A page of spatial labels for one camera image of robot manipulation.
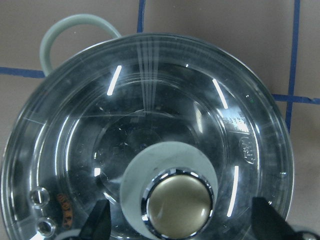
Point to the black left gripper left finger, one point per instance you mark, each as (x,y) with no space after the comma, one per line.
(98,223)

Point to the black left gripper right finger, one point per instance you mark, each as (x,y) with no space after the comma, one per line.
(266,223)

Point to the glass pot lid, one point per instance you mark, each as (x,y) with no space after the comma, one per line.
(147,140)

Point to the white electric cooking pot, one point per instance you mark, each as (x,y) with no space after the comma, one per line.
(57,42)

